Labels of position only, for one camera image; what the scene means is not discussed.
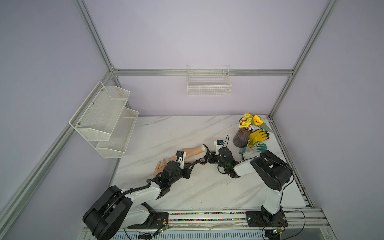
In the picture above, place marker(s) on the aluminium frame profiles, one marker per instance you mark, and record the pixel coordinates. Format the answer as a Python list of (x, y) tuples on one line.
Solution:
[(23, 196)]

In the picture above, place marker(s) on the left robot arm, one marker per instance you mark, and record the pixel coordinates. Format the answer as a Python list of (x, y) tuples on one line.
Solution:
[(116, 208)]

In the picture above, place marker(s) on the mannequin hand with white band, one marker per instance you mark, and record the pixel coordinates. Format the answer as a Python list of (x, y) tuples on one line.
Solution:
[(160, 167)]

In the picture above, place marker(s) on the mannequin hand with dark nails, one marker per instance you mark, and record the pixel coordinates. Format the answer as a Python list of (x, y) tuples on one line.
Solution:
[(191, 152)]

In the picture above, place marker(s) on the black wrist watch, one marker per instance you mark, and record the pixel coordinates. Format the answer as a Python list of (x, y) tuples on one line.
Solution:
[(199, 150)]

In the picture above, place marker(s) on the white wire wall basket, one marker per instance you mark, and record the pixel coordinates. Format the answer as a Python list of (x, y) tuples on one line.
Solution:
[(209, 80)]

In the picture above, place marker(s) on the artificial flower bouquet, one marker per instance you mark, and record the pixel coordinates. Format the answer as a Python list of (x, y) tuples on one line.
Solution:
[(252, 122)]

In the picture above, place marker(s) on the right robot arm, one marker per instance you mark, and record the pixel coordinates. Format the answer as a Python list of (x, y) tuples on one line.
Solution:
[(275, 173)]

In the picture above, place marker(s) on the purple glass vase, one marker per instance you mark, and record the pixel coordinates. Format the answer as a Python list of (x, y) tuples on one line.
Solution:
[(241, 138)]

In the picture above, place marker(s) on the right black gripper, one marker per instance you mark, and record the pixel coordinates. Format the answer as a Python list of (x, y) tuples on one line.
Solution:
[(212, 156)]

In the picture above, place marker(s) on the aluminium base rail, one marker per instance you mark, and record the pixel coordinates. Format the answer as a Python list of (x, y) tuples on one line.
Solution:
[(295, 224)]

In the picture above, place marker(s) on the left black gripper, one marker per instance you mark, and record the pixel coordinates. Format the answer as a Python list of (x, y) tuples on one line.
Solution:
[(186, 170)]

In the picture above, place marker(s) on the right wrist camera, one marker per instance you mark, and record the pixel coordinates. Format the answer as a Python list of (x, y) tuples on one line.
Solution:
[(218, 145)]

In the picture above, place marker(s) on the teal white work glove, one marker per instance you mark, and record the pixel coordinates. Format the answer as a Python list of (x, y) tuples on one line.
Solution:
[(256, 147)]

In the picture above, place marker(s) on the white mesh two-tier shelf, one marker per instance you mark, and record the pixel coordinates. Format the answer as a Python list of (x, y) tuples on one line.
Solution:
[(105, 121)]

